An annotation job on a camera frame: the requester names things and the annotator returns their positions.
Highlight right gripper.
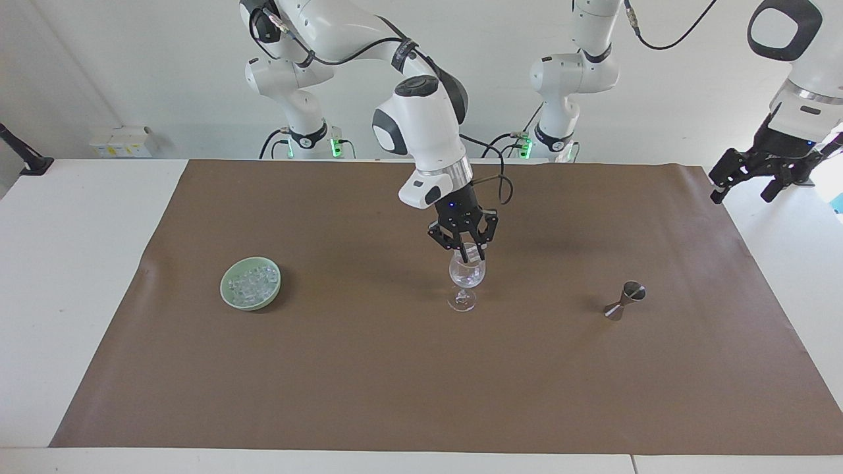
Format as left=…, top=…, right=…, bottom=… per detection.
left=427, top=182, right=500, bottom=265

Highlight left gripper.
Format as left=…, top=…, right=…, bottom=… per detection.
left=709, top=113, right=825, bottom=204

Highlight clear wine glass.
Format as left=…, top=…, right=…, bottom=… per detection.
left=447, top=242, right=487, bottom=313

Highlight clear ice cube pile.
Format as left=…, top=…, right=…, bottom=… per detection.
left=227, top=264, right=277, bottom=298

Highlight steel double jigger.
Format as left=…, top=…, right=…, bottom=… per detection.
left=603, top=280, right=647, bottom=322

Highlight green ceramic bowl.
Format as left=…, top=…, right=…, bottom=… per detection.
left=219, top=256, right=283, bottom=311

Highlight black stand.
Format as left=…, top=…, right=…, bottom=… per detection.
left=0, top=122, right=55, bottom=176

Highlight white wall socket box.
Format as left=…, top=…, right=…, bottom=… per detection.
left=90, top=126, right=157, bottom=159

